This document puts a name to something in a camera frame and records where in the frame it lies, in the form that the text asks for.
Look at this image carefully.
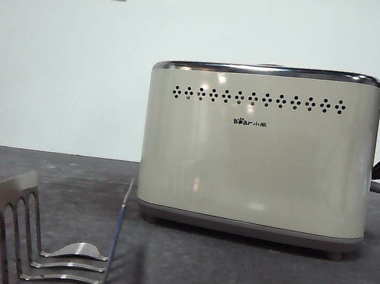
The cream white two-slot toaster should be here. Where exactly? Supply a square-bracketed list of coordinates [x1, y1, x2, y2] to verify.
[131, 47, 380, 264]

